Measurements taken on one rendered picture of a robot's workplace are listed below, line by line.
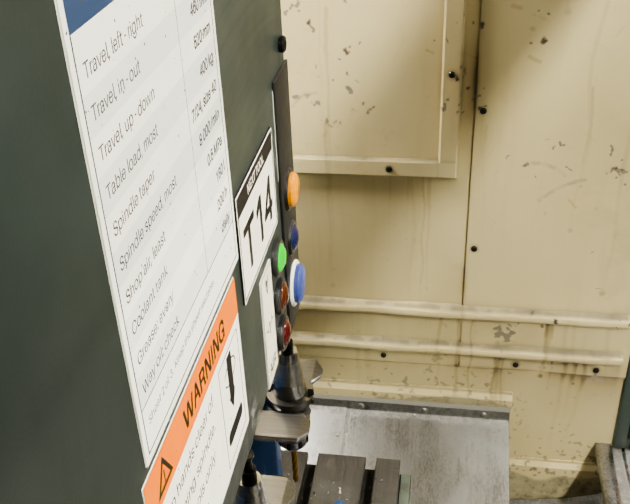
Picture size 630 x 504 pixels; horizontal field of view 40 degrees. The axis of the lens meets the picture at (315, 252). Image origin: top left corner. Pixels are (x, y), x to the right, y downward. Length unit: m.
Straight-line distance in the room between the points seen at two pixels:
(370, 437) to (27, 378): 1.42
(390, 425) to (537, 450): 0.29
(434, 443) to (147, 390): 1.32
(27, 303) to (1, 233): 0.03
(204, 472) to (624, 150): 1.05
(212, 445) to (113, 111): 0.21
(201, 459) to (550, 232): 1.07
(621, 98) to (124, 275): 1.11
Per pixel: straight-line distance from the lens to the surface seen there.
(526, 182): 1.40
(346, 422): 1.67
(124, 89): 0.32
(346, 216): 1.44
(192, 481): 0.43
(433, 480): 1.63
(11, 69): 0.25
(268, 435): 1.10
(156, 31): 0.35
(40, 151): 0.26
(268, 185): 0.55
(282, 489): 1.04
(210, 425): 0.45
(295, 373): 1.12
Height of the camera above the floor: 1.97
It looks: 32 degrees down
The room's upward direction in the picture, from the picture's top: 3 degrees counter-clockwise
